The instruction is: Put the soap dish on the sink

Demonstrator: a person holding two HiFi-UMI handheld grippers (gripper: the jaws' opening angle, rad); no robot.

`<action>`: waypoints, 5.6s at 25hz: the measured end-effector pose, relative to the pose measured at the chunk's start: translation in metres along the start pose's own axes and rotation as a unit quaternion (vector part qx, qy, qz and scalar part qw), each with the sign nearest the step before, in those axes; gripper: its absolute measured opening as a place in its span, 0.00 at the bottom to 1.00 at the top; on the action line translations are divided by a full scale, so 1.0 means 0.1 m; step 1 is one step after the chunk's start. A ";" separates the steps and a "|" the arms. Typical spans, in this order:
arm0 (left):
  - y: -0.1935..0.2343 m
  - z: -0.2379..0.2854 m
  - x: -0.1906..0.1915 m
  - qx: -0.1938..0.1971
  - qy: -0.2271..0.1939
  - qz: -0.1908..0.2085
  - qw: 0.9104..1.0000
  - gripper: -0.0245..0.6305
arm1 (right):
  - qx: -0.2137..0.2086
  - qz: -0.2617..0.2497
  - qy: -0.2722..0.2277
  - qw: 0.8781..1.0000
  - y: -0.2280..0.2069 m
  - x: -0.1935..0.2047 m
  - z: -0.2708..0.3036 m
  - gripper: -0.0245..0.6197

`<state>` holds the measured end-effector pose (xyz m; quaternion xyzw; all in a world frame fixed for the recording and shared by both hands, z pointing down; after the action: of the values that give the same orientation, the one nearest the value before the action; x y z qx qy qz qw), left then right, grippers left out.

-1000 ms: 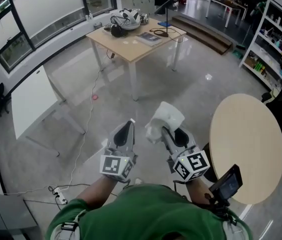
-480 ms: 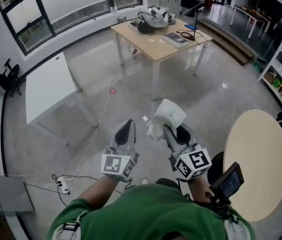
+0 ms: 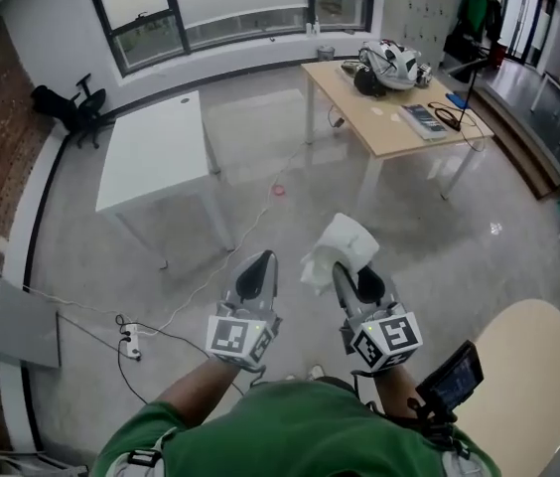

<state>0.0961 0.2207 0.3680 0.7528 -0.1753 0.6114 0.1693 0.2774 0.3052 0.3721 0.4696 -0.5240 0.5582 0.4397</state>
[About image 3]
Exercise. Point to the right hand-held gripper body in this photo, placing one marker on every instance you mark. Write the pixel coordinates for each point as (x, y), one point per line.
(384, 338)

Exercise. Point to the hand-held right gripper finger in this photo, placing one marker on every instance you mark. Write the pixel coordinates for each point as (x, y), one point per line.
(343, 286)
(372, 283)

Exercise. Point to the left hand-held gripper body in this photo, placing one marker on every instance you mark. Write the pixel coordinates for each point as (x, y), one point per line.
(233, 338)

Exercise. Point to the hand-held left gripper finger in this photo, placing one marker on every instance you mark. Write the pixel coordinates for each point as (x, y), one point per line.
(273, 278)
(242, 286)

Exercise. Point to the person's left forearm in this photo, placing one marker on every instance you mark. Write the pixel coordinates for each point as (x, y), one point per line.
(195, 385)

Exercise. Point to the person's right forearm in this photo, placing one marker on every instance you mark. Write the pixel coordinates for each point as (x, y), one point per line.
(399, 390)

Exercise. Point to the person's shoe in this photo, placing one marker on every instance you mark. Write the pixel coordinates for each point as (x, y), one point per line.
(315, 371)

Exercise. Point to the black chest-mounted screen device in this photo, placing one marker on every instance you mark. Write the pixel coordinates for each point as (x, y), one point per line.
(451, 378)

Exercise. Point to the pink tape roll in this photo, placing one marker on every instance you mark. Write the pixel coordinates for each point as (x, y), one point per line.
(278, 191)

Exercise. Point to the white power strip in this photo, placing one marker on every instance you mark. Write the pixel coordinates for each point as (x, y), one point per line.
(131, 341)

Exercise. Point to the person's green shirt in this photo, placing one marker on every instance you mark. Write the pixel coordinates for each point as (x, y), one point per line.
(280, 435)

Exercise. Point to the round beige table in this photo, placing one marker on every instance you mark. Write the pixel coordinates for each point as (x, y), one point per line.
(518, 375)

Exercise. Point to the white rectangular desk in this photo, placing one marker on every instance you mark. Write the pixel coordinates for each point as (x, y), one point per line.
(153, 147)

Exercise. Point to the light wooden table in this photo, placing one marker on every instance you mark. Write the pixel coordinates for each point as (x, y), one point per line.
(394, 117)

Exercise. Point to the blue and white box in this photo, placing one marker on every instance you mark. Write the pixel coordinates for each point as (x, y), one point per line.
(424, 121)

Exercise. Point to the black helmet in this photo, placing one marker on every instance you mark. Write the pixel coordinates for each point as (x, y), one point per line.
(368, 83)

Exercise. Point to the blue flat pad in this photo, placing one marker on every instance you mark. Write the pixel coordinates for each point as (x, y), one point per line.
(456, 100)

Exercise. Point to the black tripod stand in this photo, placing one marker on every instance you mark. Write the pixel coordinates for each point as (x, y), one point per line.
(468, 87)

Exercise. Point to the white and grey bag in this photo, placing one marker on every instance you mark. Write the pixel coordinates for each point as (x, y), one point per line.
(391, 65)

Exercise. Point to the grey flat panel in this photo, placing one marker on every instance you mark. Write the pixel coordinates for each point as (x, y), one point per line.
(7, 316)

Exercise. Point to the grey waste bin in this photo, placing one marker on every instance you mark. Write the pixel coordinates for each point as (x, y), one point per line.
(325, 53)

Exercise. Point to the black office chair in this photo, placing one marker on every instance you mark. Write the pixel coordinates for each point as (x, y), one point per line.
(79, 110)

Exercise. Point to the white bottle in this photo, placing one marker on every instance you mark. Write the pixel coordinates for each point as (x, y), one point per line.
(309, 28)

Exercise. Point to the red bucket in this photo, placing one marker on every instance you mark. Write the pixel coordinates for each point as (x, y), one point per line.
(498, 53)

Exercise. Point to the grey metal lockers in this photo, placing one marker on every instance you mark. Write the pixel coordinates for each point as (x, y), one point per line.
(429, 13)

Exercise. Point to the black framed window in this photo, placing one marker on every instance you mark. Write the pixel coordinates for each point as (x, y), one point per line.
(230, 3)

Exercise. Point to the green hanging garment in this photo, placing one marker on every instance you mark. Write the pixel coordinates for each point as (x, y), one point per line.
(473, 10)

